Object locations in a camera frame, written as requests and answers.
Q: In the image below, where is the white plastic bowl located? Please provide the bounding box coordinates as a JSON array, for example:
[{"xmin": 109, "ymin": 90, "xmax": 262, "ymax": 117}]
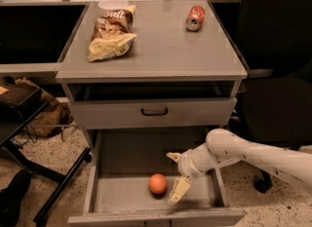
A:
[{"xmin": 98, "ymin": 0, "xmax": 129, "ymax": 11}]

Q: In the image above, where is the grey top drawer black handle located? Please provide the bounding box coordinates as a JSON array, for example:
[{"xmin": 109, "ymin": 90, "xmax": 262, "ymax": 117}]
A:
[{"xmin": 70, "ymin": 98, "xmax": 236, "ymax": 130}]

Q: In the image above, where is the orange fruit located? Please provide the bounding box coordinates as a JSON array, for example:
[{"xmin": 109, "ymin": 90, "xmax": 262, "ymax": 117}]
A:
[{"xmin": 148, "ymin": 173, "xmax": 167, "ymax": 195}]

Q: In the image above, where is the brown backpack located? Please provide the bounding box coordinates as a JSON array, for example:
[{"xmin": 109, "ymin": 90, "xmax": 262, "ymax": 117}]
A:
[{"xmin": 13, "ymin": 78, "xmax": 72, "ymax": 137}]

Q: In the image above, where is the black office chair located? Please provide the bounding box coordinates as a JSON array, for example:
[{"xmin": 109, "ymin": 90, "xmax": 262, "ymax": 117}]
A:
[{"xmin": 234, "ymin": 0, "xmax": 312, "ymax": 193}]

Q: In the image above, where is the grey drawer cabinet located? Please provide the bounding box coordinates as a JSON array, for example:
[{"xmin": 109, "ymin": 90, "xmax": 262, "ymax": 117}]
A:
[{"xmin": 57, "ymin": 0, "xmax": 247, "ymax": 144}]

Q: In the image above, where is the open grey middle drawer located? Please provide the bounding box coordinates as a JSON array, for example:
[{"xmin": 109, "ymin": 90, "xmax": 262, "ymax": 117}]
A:
[{"xmin": 68, "ymin": 127, "xmax": 245, "ymax": 227}]

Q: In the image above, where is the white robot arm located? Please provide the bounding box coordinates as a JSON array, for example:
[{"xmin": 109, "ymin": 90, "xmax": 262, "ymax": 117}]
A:
[{"xmin": 167, "ymin": 129, "xmax": 312, "ymax": 205}]

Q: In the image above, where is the red soda can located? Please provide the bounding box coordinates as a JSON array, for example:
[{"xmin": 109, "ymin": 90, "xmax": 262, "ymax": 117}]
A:
[{"xmin": 185, "ymin": 5, "xmax": 206, "ymax": 31}]

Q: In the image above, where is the brown salt chip bag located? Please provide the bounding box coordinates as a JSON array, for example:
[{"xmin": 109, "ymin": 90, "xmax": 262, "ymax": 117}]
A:
[{"xmin": 88, "ymin": 5, "xmax": 137, "ymax": 62}]

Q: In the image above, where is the black side table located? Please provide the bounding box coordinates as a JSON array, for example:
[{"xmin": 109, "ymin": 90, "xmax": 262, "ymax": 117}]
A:
[{"xmin": 0, "ymin": 76, "xmax": 92, "ymax": 227}]

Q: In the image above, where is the black shoe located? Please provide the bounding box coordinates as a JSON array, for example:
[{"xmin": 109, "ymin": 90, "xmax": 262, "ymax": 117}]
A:
[{"xmin": 0, "ymin": 170, "xmax": 31, "ymax": 227}]

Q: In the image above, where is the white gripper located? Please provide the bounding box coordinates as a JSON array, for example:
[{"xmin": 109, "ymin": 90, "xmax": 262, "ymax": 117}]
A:
[{"xmin": 166, "ymin": 149, "xmax": 204, "ymax": 206}]

